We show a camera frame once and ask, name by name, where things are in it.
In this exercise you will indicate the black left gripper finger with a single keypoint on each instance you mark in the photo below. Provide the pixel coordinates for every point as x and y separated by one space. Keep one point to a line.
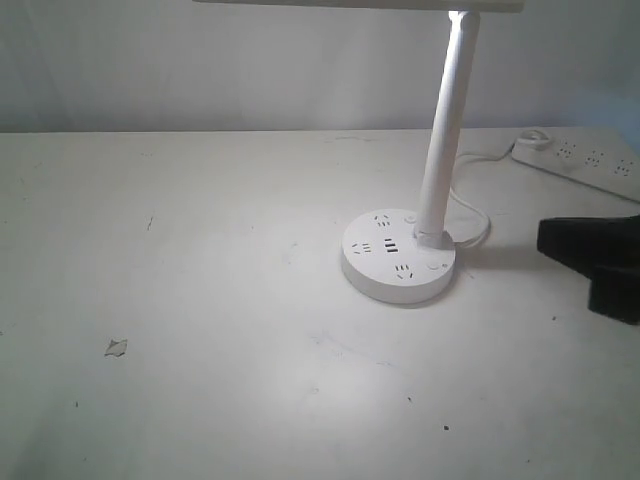
614 293

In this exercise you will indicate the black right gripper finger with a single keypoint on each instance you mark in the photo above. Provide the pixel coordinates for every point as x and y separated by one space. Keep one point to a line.
585 243

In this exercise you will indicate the white desk lamp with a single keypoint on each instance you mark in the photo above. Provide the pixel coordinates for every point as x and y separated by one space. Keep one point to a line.
405 257

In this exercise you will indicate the white power strip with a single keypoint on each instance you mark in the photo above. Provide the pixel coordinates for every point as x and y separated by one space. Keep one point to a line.
595 157

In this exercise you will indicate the small torn paper scrap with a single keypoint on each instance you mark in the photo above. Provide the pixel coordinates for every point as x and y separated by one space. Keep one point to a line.
116 348

